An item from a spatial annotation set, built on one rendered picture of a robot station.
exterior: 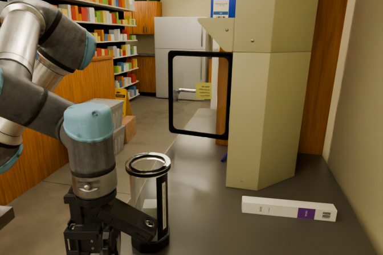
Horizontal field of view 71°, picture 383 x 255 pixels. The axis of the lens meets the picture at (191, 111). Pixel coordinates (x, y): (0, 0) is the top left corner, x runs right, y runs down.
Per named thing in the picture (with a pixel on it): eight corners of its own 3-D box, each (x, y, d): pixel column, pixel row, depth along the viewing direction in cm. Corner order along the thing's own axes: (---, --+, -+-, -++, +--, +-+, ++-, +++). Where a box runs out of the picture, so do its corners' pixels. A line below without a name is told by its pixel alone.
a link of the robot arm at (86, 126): (100, 98, 49) (121, 108, 43) (105, 152, 52) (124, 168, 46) (54, 105, 45) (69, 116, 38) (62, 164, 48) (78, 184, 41)
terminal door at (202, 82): (229, 140, 123) (234, 52, 111) (168, 132, 132) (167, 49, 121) (229, 140, 123) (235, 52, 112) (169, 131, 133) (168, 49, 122)
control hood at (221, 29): (239, 47, 112) (240, 22, 109) (232, 52, 82) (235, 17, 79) (212, 46, 114) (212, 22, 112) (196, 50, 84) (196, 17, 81)
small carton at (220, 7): (227, 20, 93) (228, 1, 91) (228, 19, 88) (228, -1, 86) (212, 20, 93) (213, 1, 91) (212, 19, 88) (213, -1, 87)
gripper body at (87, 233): (81, 230, 55) (75, 178, 51) (123, 230, 55) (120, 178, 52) (66, 260, 47) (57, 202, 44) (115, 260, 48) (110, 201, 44)
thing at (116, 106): (126, 124, 342) (125, 99, 333) (101, 142, 285) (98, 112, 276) (97, 122, 351) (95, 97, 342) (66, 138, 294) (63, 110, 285)
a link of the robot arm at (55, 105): (40, 83, 52) (55, 93, 44) (89, 109, 60) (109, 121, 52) (17, 119, 51) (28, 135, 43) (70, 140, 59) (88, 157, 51)
